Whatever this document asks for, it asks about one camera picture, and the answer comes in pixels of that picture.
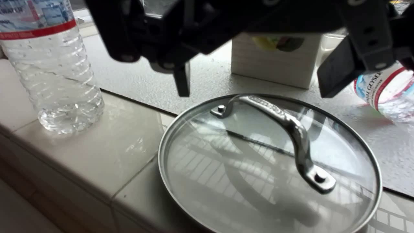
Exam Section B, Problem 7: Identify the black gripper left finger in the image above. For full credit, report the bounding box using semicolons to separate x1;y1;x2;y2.
174;64;190;97

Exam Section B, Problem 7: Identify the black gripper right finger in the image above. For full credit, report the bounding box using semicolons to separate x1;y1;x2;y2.
317;37;366;99

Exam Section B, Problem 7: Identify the glass pot lid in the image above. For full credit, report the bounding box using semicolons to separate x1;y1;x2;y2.
158;94;382;233

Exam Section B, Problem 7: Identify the clear water bottle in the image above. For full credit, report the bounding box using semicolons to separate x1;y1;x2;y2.
353;62;414;123
0;0;105;135

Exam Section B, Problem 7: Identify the white carton box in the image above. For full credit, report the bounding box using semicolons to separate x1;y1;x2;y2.
232;34;322;90

